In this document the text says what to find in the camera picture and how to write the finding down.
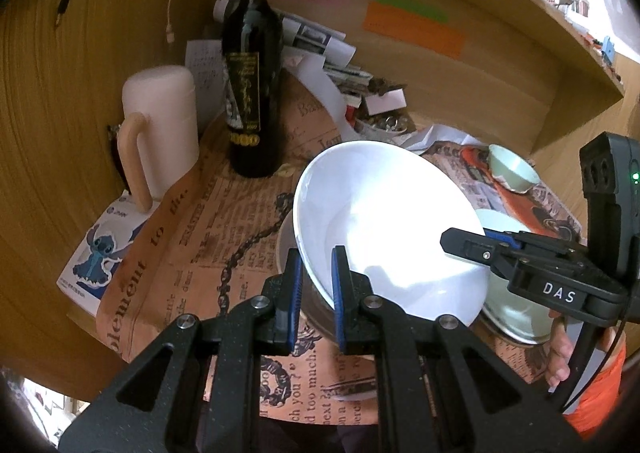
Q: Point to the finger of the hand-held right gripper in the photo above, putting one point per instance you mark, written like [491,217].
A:
[545,243]
[470,245]

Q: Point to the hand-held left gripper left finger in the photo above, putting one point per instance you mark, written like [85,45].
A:
[295,298]

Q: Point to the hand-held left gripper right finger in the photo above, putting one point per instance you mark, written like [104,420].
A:
[340,298]

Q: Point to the white bowl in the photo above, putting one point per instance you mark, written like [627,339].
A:
[380,213]
[320,313]

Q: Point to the person's right forearm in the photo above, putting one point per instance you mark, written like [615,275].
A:
[600,393]

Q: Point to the person's right hand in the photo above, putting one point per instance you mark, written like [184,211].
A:
[560,353]

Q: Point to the pale green plate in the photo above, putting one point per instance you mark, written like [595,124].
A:
[505,305]

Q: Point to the small pale green bowl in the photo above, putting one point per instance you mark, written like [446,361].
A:
[515,168]

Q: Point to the crumpled white paper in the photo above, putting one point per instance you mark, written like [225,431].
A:
[440,135]

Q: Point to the newspaper print table mat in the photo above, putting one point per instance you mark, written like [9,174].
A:
[200,233]

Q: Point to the bowl of keys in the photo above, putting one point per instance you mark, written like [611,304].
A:
[387,123]

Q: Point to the small white card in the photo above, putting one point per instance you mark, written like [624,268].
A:
[385,102]

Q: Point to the dark wine bottle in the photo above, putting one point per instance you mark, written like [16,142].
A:
[252,108]

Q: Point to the cartoon sticker card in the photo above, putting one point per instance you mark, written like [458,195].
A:
[95,258]

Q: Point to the long white paper strip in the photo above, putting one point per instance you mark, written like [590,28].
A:
[325,88]

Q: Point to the orange sticky note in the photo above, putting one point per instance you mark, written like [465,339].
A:
[415,30]

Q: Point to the handwritten note paper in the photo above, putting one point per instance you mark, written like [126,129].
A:
[202,73]

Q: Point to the green sticky note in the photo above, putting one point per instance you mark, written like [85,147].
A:
[410,5]

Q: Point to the pile of printed papers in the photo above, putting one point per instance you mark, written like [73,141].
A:
[315,35]

